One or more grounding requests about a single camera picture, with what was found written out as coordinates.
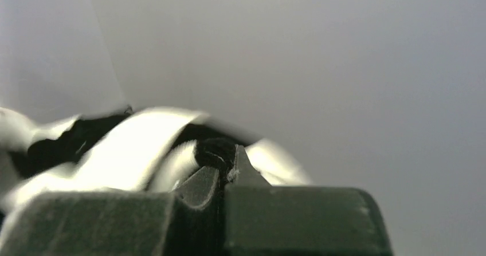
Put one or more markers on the black white striped pillowcase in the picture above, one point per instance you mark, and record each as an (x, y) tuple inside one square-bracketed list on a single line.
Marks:
[(154, 149)]

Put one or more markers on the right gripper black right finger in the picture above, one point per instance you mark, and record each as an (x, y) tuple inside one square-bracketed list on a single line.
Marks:
[(262, 219)]

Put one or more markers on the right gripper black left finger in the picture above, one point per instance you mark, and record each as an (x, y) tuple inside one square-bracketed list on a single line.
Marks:
[(183, 222)]

